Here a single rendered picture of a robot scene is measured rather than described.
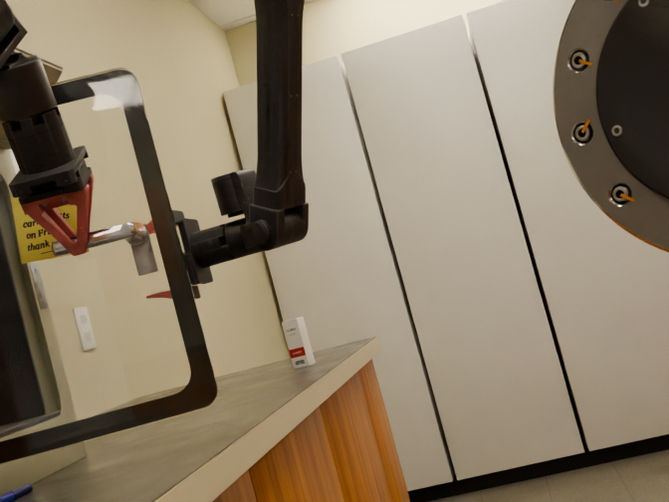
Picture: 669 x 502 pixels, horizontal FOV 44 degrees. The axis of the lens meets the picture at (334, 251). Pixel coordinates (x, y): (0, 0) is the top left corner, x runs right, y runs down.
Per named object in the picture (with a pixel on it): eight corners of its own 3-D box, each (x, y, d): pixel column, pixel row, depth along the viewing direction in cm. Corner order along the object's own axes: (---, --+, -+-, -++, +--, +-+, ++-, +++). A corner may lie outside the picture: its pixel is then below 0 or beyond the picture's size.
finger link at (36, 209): (45, 270, 85) (11, 186, 82) (56, 247, 92) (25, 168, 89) (109, 253, 86) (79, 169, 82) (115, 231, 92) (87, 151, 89)
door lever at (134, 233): (67, 263, 92) (61, 241, 93) (149, 241, 93) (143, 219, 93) (53, 261, 87) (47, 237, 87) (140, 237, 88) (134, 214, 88)
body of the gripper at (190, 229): (186, 222, 131) (229, 209, 130) (202, 284, 130) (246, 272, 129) (171, 221, 125) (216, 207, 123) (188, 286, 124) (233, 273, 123)
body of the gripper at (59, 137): (14, 203, 81) (-15, 131, 78) (33, 175, 90) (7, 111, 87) (79, 186, 81) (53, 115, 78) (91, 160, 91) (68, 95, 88)
